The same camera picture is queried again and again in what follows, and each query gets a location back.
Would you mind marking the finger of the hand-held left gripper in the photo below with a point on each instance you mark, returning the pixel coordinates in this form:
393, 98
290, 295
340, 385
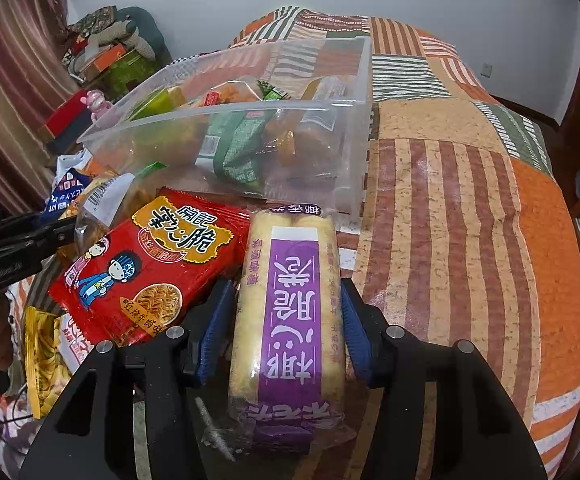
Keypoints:
9, 230
49, 240

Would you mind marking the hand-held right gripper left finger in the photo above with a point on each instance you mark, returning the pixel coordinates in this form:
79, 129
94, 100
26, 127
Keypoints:
212, 340

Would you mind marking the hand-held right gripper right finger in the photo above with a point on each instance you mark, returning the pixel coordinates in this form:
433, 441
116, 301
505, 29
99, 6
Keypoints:
357, 347

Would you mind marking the clear snack packet green top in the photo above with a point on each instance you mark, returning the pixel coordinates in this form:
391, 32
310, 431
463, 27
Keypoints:
104, 200

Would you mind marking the purple label rice cracker packet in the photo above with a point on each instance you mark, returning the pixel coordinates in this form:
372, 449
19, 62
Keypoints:
295, 310

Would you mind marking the yellow green snack packet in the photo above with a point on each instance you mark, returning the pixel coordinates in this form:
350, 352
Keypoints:
162, 102

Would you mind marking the biscuit packet with white label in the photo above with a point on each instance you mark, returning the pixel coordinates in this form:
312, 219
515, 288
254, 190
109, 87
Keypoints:
290, 150

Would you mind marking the orange fried snack packet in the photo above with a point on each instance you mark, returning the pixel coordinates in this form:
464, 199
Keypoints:
229, 91

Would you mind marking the clear plastic storage container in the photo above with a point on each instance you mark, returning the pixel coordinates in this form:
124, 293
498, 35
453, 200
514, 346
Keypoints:
350, 110

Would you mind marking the orange label rice cracker packet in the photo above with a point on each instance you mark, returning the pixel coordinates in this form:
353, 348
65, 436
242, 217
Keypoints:
322, 105

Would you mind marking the blue chip packet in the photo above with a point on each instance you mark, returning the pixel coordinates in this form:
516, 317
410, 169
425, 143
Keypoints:
64, 192

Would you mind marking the red instant noodle packet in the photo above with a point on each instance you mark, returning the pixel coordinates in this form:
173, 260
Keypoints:
134, 270

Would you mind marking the dark grey box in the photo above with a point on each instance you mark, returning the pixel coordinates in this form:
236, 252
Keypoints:
62, 141

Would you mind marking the white red snack packet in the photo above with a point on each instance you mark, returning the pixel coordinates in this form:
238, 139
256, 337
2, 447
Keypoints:
77, 347

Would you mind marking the red box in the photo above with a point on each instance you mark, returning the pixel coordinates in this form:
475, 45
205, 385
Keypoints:
69, 112

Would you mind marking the pink plush bunny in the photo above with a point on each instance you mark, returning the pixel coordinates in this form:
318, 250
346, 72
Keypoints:
97, 104

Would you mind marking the striped brown curtain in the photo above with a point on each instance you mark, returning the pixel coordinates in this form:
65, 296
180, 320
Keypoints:
14, 60

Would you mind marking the striped patchwork bedspread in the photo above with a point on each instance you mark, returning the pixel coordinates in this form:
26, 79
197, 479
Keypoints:
470, 210

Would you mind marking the green patterned box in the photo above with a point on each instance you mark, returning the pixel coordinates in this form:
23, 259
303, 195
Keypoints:
127, 75

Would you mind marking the orange cardboard box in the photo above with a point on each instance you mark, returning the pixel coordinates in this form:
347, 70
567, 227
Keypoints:
104, 60

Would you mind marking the patterned cloth bag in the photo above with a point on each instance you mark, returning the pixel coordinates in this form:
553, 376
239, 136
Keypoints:
92, 19

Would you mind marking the grey plush pillow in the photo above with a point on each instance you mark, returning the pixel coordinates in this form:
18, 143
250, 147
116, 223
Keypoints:
144, 30

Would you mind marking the checkered patchwork quilt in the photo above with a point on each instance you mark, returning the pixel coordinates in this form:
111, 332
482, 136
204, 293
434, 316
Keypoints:
194, 57

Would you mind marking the white wall socket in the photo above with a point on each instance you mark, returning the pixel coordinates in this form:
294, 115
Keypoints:
487, 69

